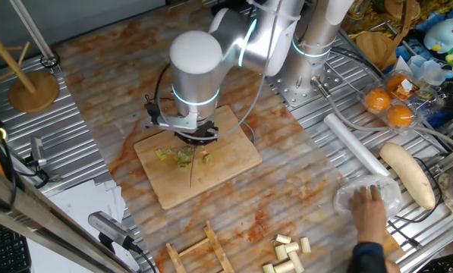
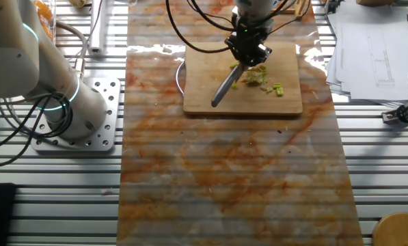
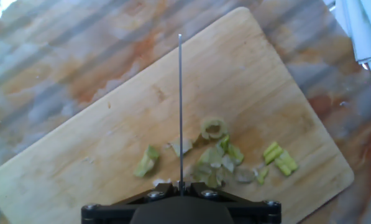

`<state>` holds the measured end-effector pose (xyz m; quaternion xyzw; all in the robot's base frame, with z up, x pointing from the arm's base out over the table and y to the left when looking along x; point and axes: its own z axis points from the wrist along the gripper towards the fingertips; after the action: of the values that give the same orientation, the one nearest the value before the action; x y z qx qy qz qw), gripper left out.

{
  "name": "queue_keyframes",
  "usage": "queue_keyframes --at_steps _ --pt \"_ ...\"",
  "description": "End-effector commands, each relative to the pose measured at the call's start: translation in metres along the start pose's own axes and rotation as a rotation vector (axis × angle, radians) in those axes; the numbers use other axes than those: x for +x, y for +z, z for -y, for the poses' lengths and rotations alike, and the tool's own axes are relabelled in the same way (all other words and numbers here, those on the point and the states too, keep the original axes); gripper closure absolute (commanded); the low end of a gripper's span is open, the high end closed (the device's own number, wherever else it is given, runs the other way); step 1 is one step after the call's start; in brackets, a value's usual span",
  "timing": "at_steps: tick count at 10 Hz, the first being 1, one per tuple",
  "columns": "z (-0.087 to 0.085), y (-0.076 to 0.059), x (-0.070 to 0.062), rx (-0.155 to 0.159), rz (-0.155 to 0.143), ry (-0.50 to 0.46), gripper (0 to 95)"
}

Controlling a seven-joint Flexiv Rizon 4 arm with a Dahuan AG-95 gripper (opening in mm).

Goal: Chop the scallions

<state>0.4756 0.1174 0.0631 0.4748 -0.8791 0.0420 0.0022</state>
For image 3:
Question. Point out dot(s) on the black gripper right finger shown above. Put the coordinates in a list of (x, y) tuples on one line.
[(253, 213)]

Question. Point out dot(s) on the white paper sheets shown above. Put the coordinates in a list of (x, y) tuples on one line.
[(365, 31)]

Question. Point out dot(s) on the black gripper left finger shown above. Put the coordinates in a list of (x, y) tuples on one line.
[(110, 213)]

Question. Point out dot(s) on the green scallion stalk piece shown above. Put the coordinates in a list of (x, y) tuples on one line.
[(286, 163)]

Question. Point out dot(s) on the orange marble patterned mat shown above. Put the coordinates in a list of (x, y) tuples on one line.
[(48, 62)]

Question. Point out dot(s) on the steel cleaver knife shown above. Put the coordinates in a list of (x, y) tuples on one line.
[(180, 93)]

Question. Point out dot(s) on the translucent scallion slice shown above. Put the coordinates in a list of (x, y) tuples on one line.
[(244, 175)]

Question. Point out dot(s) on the small green scallion slice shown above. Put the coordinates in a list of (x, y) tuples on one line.
[(262, 175)]

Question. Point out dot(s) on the pale cut scallion slice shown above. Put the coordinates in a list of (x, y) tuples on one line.
[(187, 145)]

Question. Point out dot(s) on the wooden cutting board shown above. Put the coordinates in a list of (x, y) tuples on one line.
[(141, 109)]

